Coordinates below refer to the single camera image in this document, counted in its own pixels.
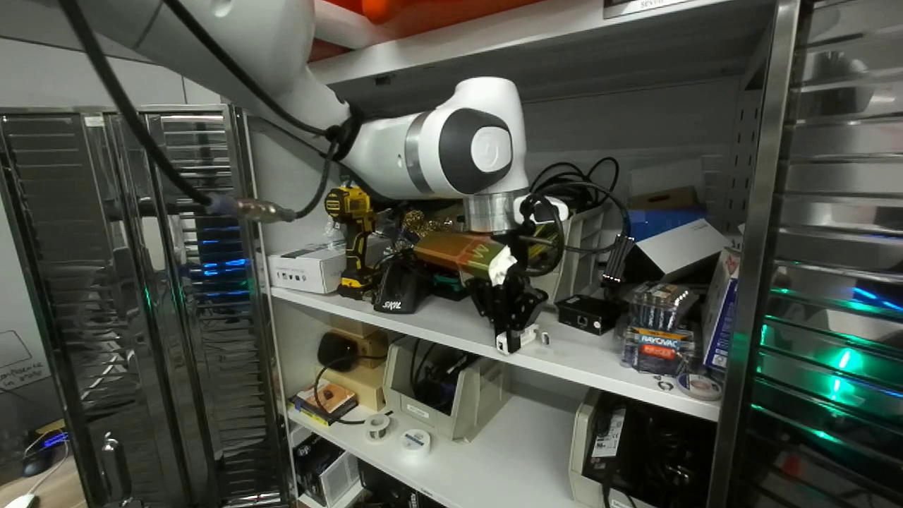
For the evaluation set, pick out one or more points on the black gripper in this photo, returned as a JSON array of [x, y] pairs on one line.
[[511, 290]]

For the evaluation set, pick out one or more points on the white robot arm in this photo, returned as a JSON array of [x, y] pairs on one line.
[[442, 151]]

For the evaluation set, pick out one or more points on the tan box with black knob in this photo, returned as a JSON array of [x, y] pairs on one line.
[[361, 366]]

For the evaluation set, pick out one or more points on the wooden board with copper part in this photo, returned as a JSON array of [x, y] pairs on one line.
[[324, 406]]

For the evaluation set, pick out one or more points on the black electronic device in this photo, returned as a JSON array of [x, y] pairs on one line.
[[680, 247]]

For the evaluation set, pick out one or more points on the server rack with silver slats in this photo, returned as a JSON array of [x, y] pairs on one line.
[[846, 282]]

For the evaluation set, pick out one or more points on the grey tape roll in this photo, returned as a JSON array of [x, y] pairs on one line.
[[701, 385]]

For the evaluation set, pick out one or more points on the small white box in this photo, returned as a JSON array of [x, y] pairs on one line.
[[305, 271]]

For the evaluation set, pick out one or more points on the small white tape roll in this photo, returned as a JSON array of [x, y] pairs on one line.
[[378, 424], [415, 440]]

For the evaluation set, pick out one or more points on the small black box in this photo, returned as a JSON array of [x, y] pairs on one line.
[[587, 314]]

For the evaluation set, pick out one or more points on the white box with dark opening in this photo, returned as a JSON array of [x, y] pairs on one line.
[[329, 474]]

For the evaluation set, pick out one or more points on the white and blue carton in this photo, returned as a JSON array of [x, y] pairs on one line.
[[721, 300]]

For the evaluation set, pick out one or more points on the small white object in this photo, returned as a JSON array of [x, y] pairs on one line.
[[509, 344]]

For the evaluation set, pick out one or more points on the beige tray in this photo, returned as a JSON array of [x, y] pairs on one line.
[[475, 405]]

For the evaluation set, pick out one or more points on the large black box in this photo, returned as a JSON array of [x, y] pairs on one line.
[[667, 455]]

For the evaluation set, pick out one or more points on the battery pack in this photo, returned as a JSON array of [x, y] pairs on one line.
[[659, 331]]

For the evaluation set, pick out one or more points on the metal shelf unit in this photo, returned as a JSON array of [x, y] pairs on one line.
[[602, 361]]

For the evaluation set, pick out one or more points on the blue box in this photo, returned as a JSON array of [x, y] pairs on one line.
[[659, 224]]

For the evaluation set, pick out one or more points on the orange bin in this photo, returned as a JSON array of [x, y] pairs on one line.
[[423, 5]]

